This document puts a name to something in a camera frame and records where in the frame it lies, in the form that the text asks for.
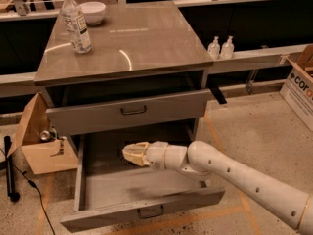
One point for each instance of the white printed cardboard box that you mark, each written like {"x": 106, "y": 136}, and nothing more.
{"x": 298, "y": 87}

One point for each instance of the grey metal drawer cabinet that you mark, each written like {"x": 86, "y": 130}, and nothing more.
{"x": 141, "y": 50}

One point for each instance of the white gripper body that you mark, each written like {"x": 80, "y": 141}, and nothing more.
{"x": 156, "y": 154}

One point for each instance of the brown cardboard box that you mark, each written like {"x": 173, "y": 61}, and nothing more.
{"x": 43, "y": 157}

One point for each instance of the clear sanitizer bottle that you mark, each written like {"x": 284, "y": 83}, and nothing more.
{"x": 214, "y": 48}
{"x": 227, "y": 49}

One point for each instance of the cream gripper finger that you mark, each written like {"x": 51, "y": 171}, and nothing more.
{"x": 137, "y": 157}
{"x": 137, "y": 147}

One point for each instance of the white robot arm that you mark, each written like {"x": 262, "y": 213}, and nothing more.
{"x": 292, "y": 206}

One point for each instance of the grey open lower drawer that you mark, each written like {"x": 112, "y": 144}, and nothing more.
{"x": 109, "y": 190}

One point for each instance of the white ceramic bowl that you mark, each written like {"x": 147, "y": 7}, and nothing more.
{"x": 94, "y": 12}

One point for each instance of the clear plastic water bottle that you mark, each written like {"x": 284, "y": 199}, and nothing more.
{"x": 76, "y": 27}

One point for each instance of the right clear sanitizer bottle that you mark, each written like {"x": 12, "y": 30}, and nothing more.
{"x": 227, "y": 49}

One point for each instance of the left clear sanitizer bottle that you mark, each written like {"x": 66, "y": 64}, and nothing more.
{"x": 214, "y": 48}

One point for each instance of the black pole stand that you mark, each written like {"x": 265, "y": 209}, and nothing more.
{"x": 11, "y": 189}

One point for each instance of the crushed metal can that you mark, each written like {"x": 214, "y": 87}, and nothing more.
{"x": 47, "y": 136}

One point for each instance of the grey upper drawer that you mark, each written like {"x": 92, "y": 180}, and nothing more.
{"x": 82, "y": 119}

